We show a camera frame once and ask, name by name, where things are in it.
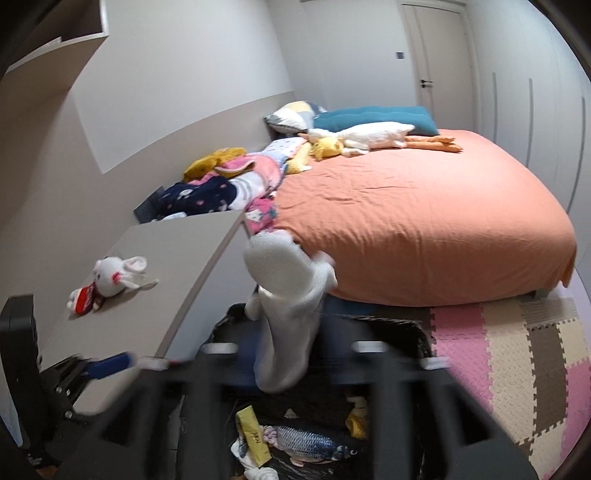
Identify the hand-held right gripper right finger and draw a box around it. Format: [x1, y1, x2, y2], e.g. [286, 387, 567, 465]
[323, 340, 542, 480]

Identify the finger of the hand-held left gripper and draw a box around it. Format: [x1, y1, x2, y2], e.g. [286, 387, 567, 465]
[41, 352, 171, 416]

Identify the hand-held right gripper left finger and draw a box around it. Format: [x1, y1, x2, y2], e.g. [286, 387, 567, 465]
[60, 323, 260, 480]

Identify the yellow printed pouch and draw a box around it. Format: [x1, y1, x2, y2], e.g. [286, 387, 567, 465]
[235, 405, 274, 465]
[346, 397, 371, 439]

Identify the black storage bin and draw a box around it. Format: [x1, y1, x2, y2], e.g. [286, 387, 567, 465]
[182, 302, 435, 480]

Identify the blue fish plush toy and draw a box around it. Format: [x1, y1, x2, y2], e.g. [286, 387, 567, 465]
[263, 425, 354, 463]

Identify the small red toy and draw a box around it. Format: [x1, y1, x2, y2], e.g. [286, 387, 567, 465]
[76, 285, 105, 313]

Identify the white bunny plush toy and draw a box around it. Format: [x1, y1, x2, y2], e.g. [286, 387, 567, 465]
[92, 255, 160, 296]

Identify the grey dresser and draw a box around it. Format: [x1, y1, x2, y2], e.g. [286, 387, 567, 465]
[39, 210, 246, 416]

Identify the foam puzzle floor mat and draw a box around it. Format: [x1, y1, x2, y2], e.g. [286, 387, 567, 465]
[429, 281, 590, 480]

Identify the black box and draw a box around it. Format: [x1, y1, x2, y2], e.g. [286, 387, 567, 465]
[134, 185, 167, 223]

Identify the bed with orange sheet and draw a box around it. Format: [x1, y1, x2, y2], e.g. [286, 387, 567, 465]
[272, 128, 578, 308]

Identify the navy printed garment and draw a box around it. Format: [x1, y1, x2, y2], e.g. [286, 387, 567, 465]
[157, 176, 237, 221]

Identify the pink cat print cloth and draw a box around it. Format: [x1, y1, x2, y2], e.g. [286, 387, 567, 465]
[244, 196, 280, 236]

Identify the white grey striped cloth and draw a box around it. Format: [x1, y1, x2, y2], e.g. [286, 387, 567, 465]
[228, 171, 274, 210]

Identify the yellow garment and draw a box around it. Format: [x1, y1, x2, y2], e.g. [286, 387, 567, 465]
[183, 148, 247, 182]

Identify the pink blanket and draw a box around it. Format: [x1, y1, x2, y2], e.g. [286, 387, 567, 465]
[215, 154, 284, 190]

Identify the yellow dotted cushion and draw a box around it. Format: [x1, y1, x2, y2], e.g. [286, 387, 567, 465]
[284, 143, 315, 175]

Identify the white dotted pillow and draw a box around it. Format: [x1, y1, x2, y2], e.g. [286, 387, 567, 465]
[261, 137, 305, 160]

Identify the yellow duck plush toy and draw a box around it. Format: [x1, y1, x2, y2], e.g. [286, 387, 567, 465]
[310, 137, 346, 161]

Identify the white goose plush toy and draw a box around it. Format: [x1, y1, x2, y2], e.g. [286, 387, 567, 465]
[298, 121, 464, 156]

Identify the teal cushion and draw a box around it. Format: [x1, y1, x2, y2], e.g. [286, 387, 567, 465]
[314, 106, 440, 137]

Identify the patchwork pillow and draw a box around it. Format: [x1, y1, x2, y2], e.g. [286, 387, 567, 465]
[264, 100, 327, 134]

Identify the white wardrobe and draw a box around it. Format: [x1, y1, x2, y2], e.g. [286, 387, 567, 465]
[466, 0, 591, 296]

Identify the white door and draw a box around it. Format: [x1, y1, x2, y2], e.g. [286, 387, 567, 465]
[402, 2, 481, 132]

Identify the wall shelf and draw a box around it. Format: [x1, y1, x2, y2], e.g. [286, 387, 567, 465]
[4, 0, 110, 75]

